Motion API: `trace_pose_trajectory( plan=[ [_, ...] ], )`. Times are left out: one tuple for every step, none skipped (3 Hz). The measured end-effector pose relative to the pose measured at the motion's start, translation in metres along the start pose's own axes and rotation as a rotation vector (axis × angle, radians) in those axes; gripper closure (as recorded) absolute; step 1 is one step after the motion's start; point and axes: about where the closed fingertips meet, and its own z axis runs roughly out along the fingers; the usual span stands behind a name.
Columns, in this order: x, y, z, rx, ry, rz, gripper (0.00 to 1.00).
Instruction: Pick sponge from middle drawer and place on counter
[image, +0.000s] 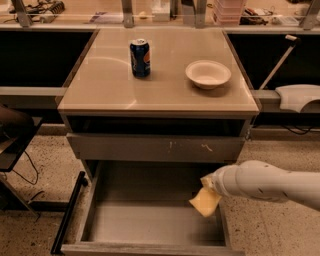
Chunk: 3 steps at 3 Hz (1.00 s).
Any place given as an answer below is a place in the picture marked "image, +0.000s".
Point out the blue pepsi can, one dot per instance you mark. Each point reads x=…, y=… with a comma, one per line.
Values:
x=140, y=58

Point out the grey drawer cabinet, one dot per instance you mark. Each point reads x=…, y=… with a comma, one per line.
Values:
x=105, y=97

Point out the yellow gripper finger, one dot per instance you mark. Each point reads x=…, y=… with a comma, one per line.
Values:
x=207, y=182

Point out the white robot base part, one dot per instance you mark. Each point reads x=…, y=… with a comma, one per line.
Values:
x=296, y=97

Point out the white stick with tip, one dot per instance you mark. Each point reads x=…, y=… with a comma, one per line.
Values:
x=294, y=41

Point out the open middle drawer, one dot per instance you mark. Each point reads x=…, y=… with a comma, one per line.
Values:
x=143, y=209

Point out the yellow sponge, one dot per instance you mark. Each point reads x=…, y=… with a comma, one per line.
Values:
x=206, y=202

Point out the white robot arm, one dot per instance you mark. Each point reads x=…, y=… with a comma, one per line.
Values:
x=262, y=181

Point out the pink stacked trays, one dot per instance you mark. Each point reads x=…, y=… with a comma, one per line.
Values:
x=227, y=12

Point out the white bowl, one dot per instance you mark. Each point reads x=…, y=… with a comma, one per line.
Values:
x=207, y=74

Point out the closed top drawer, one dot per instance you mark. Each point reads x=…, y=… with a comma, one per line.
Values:
x=184, y=149

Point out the black chair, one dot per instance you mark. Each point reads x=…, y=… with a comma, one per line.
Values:
x=17, y=129

